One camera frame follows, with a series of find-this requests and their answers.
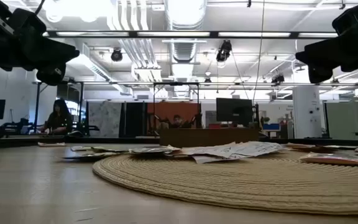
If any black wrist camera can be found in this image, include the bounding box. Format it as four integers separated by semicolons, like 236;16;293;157
35;63;68;86
307;63;334;85

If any black ceiling spotlight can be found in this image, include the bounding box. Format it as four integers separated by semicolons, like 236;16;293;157
271;73;286;85
110;48;124;62

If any pale green partition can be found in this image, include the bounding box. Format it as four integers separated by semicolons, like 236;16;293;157
324;101;358;141

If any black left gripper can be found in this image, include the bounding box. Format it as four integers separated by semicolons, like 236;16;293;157
0;0;80;69

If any black curtain partition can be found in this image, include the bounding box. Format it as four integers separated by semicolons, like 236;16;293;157
119;101;148;138

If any white pillar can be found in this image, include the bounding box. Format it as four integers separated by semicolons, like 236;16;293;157
292;85;322;139

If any person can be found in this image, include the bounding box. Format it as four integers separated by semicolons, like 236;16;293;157
40;98;74;136
170;114;185;129

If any black overhead camera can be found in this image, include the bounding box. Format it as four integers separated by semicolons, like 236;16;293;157
215;39;233;63

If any orange partition wall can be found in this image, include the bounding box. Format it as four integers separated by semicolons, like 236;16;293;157
147;101;200;128

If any silver round ventilation duct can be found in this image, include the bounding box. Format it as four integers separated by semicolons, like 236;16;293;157
163;0;208;65

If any round woven straw placemat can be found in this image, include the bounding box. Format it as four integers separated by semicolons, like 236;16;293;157
92;148;358;216

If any white rectangular air duct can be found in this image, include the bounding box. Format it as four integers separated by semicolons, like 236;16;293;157
68;43;134;96

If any black computer monitor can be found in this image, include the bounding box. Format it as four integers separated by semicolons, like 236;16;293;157
216;97;254;127

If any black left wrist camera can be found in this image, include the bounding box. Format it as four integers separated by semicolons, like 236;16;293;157
35;63;68;86

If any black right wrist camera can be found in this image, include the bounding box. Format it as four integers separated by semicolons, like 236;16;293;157
307;63;334;85

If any white orange Tazo tea packet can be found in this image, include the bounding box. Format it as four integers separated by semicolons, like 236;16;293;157
227;141;284;158
178;143;236;157
193;155;230;165

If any grey marbled partition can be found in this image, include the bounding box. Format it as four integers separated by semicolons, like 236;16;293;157
87;100;122;138

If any brown wooden tea organizer box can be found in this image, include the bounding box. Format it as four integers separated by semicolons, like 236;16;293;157
159;128;260;148

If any black background rig frame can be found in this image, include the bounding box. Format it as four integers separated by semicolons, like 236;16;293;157
152;82;200;138
32;80;85;138

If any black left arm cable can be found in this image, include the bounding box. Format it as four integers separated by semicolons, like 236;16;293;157
34;0;46;15

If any green tea packet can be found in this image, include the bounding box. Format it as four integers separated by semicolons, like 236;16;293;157
91;146;127;154
129;145;181;156
62;151;119;162

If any black aluminium table frame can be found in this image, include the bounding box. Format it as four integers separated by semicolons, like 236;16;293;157
0;135;358;149

